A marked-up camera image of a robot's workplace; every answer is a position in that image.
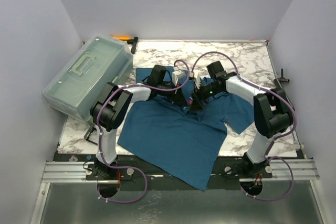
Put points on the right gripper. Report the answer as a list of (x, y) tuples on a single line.
[(198, 94)]

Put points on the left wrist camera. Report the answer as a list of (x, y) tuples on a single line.
[(179, 77)]

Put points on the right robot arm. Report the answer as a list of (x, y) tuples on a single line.
[(272, 114)]

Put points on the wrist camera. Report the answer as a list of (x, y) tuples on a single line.
[(179, 77), (196, 78)]

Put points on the blue t-shirt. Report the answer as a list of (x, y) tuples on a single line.
[(180, 142)]

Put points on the orange tool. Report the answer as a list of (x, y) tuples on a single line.
[(121, 37)]

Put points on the black clamp bar right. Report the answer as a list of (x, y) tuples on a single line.
[(279, 81)]

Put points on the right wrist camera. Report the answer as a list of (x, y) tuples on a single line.
[(196, 78)]

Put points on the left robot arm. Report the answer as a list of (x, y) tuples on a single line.
[(112, 103)]

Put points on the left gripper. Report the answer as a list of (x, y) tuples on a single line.
[(177, 96)]

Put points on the clear plastic storage box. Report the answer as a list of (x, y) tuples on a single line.
[(99, 61)]

